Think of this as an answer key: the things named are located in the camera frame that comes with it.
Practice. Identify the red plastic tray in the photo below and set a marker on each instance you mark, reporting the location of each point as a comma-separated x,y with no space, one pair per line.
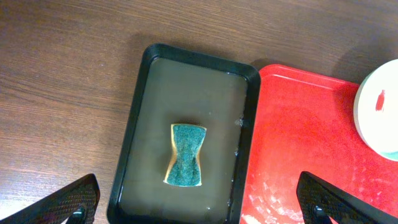
304,122

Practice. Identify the black plastic tray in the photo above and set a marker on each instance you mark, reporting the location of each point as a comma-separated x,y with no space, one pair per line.
177,86

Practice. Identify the pale green plate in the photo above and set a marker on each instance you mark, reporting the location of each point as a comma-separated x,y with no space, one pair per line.
375,110

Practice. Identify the green yellow sponge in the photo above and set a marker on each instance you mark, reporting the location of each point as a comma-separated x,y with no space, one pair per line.
184,167

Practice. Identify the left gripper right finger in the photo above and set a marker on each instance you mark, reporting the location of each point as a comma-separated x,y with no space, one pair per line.
322,202

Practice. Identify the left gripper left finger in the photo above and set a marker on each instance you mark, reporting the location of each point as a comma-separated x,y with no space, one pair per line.
75,203

